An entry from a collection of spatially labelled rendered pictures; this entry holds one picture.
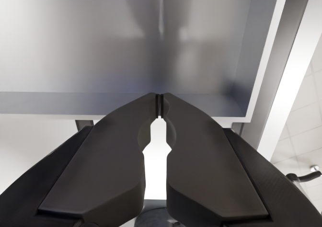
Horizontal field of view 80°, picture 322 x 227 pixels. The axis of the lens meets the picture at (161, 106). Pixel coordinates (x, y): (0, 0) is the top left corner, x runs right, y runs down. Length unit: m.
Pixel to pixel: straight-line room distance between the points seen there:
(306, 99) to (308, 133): 0.27
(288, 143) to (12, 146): 1.53
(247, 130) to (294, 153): 1.52
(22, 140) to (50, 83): 0.08
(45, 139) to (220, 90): 0.17
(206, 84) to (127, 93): 0.06
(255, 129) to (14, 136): 0.22
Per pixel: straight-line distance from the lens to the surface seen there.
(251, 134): 0.17
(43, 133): 0.22
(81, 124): 0.19
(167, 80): 0.15
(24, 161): 0.26
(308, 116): 1.51
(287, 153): 1.66
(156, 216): 0.44
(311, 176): 1.76
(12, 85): 0.20
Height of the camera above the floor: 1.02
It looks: 59 degrees down
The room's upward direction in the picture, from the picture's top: 177 degrees counter-clockwise
